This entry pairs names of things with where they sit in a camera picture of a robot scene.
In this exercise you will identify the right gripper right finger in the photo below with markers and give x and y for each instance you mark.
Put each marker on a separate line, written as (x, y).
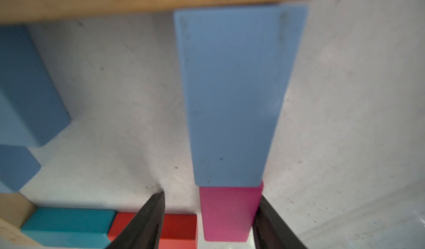
(271, 232)

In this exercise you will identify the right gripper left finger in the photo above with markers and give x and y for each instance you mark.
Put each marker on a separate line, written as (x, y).
(144, 230)

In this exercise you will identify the red block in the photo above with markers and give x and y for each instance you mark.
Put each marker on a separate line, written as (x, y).
(179, 231)

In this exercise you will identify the magenta block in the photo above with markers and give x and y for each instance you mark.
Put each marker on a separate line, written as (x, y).
(228, 212)

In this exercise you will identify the teal block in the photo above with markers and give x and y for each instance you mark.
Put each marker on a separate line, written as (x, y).
(70, 228)

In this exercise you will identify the light blue block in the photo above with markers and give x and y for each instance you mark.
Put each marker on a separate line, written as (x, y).
(236, 64)
(18, 167)
(32, 112)

